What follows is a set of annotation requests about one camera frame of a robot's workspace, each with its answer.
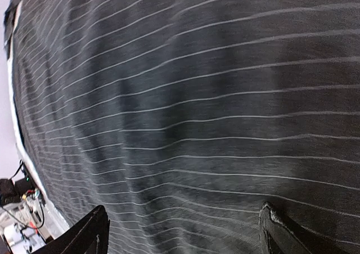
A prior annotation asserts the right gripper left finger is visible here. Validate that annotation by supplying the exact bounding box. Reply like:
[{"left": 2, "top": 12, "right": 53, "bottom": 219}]
[{"left": 35, "top": 205, "right": 110, "bottom": 254}]

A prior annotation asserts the floral patterned table mat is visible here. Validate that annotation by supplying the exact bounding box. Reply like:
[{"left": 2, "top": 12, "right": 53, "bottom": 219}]
[{"left": 6, "top": 2, "right": 69, "bottom": 238}]

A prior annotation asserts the black pinstriped shirt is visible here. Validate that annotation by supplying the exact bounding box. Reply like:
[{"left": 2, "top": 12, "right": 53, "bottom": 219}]
[{"left": 4, "top": 0, "right": 359, "bottom": 253}]

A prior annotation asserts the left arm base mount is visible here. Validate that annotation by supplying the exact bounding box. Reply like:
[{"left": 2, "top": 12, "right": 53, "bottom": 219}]
[{"left": 1, "top": 160, "right": 46, "bottom": 253}]

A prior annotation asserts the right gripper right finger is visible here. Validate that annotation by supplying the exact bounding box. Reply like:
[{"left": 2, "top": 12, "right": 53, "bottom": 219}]
[{"left": 259, "top": 202, "right": 346, "bottom": 254}]

